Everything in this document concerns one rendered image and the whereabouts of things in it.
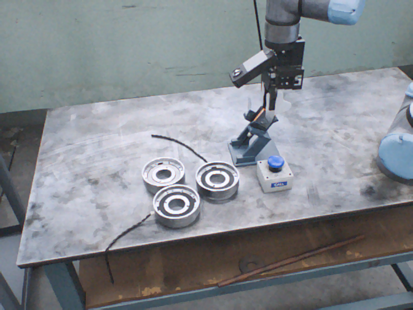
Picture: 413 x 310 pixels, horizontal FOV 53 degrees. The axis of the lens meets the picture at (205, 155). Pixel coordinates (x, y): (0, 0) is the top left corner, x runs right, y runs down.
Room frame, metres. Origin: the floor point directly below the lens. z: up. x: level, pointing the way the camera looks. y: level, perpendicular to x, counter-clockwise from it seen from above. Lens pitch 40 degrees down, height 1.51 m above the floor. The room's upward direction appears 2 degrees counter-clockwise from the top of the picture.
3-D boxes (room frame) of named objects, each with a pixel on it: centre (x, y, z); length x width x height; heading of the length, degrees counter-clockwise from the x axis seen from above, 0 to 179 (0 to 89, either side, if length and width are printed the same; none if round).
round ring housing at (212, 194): (0.72, -0.03, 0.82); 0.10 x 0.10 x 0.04
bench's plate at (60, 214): (0.91, -0.14, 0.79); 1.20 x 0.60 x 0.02; 99
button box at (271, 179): (0.74, -0.17, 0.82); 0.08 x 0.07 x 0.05; 99
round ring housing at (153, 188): (0.74, 0.11, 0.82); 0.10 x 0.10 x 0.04
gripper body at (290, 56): (0.86, -0.18, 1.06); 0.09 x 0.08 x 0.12; 97
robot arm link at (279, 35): (0.86, -0.17, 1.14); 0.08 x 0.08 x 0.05
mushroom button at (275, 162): (0.74, -0.17, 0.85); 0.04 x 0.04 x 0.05
